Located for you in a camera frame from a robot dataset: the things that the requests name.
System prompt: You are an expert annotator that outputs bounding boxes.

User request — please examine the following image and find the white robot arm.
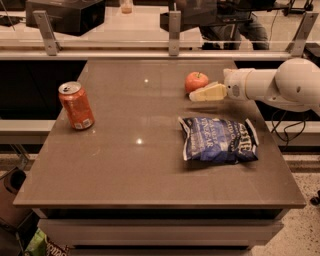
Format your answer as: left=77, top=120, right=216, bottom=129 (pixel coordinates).
left=189, top=58, right=320, bottom=115

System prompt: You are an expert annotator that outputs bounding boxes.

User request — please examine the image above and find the middle metal glass bracket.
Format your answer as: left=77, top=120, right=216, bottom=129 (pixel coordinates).
left=168, top=11, right=181, bottom=56

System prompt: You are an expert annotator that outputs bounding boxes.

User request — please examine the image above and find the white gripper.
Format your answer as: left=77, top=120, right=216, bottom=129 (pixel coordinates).
left=189, top=68, right=254, bottom=102

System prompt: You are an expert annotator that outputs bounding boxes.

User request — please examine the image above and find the grey table drawer base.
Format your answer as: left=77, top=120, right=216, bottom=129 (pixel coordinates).
left=38, top=218, right=283, bottom=255

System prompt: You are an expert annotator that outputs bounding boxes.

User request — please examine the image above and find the black cable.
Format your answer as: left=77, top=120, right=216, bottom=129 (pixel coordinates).
left=269, top=108, right=309, bottom=151

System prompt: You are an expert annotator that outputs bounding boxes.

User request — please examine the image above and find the metal glass bracket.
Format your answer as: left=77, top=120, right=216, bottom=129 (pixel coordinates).
left=33, top=10, right=61, bottom=56
left=168, top=11, right=181, bottom=56
left=286, top=11, right=319, bottom=57

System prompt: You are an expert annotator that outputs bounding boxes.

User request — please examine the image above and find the right metal glass bracket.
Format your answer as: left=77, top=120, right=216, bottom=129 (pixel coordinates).
left=286, top=11, right=319, bottom=57

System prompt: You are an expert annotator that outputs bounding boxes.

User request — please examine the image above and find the green snack bag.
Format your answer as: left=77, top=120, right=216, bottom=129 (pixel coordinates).
left=23, top=228, right=69, bottom=256

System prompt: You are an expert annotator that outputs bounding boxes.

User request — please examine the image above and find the black box on counter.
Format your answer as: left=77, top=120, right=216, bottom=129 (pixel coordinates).
left=25, top=0, right=105, bottom=36

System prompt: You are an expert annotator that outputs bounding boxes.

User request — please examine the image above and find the orange soda can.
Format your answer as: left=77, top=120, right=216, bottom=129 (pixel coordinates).
left=58, top=81, right=95, bottom=130

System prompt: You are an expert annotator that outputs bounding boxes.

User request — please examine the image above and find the person in jeans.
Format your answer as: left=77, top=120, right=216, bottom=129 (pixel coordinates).
left=173, top=0, right=278, bottom=51

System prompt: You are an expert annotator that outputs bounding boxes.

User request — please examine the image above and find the left metal glass bracket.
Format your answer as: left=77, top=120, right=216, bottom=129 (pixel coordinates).
left=33, top=10, right=61, bottom=56

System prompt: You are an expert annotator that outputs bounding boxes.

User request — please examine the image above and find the blue chip bag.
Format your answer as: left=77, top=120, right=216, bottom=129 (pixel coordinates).
left=178, top=117, right=259, bottom=164

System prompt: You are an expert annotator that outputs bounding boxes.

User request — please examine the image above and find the plastic cup with drink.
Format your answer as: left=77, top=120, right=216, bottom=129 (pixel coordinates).
left=119, top=0, right=133, bottom=14

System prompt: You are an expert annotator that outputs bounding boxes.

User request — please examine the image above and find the red apple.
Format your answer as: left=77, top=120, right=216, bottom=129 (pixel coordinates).
left=184, top=72, right=209, bottom=93

